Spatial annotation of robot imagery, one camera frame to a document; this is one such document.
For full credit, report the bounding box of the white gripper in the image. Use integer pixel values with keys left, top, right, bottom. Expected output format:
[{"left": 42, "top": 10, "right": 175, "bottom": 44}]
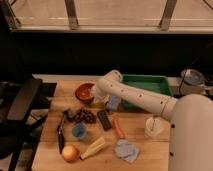
[{"left": 91, "top": 85, "right": 109, "bottom": 104}]

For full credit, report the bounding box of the red bowl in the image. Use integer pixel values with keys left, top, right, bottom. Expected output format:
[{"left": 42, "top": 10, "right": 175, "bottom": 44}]
[{"left": 75, "top": 83, "right": 94, "bottom": 103}]

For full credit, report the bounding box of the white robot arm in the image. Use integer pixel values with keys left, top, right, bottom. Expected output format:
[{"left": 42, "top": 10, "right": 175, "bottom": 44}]
[{"left": 91, "top": 70, "right": 213, "bottom": 171}]

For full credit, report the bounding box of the green plastic tray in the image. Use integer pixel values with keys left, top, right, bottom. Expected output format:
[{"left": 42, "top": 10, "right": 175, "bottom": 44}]
[{"left": 120, "top": 73, "right": 174, "bottom": 112}]

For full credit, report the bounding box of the light blue cup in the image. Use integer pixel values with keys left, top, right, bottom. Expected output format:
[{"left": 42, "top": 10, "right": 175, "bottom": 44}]
[{"left": 106, "top": 96, "right": 121, "bottom": 111}]

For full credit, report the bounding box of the black remote control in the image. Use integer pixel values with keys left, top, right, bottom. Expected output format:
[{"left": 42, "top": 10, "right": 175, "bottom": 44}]
[{"left": 97, "top": 111, "right": 112, "bottom": 131}]

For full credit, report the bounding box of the orange carrot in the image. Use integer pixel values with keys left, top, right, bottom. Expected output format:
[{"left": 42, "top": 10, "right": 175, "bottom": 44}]
[{"left": 113, "top": 116, "right": 125, "bottom": 139}]

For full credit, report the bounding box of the bunch of dark grapes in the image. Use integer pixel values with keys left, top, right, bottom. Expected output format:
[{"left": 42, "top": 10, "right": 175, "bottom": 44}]
[{"left": 74, "top": 109, "right": 96, "bottom": 124}]

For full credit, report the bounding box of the small blue bowl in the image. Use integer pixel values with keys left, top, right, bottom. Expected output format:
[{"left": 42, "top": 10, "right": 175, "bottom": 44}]
[{"left": 72, "top": 123, "right": 87, "bottom": 140}]

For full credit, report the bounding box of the wooden board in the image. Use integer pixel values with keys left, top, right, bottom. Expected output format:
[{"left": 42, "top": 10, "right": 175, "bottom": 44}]
[{"left": 32, "top": 81, "right": 169, "bottom": 171}]

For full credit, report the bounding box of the white cup with stick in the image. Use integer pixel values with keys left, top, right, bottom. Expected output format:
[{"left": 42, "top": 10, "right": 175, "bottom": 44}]
[{"left": 145, "top": 117, "right": 164, "bottom": 137}]

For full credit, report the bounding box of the crumpled blue cloth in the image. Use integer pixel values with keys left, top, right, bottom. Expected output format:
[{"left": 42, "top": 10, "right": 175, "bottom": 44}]
[{"left": 114, "top": 139, "right": 140, "bottom": 163}]

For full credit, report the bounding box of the red yellow apple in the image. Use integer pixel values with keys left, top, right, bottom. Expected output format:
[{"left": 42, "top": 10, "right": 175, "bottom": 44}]
[{"left": 62, "top": 145, "right": 78, "bottom": 162}]

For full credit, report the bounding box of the black chair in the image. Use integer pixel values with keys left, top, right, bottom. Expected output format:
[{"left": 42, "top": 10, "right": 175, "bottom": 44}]
[{"left": 0, "top": 78, "right": 56, "bottom": 171}]

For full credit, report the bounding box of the roll of grey tape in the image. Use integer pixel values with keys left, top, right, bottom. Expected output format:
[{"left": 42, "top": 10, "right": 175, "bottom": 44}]
[{"left": 178, "top": 68, "right": 204, "bottom": 95}]

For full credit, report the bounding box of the black handled tool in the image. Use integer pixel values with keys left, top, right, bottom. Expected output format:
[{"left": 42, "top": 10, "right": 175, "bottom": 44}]
[{"left": 57, "top": 114, "right": 66, "bottom": 154}]

